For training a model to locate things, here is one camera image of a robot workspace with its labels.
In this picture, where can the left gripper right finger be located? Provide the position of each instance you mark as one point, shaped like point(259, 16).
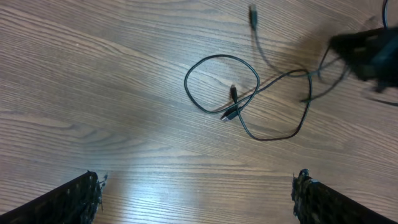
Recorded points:
point(316, 203)

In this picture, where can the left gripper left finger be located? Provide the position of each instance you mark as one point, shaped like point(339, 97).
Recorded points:
point(75, 202)

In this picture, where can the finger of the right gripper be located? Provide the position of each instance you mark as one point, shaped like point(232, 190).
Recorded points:
point(371, 55)

